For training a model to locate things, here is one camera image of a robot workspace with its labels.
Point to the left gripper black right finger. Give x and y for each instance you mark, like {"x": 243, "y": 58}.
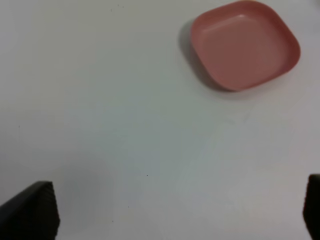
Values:
{"x": 311, "y": 208}

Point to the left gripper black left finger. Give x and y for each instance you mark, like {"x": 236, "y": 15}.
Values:
{"x": 31, "y": 215}

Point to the pink square plate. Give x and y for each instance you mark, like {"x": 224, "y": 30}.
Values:
{"x": 244, "y": 44}

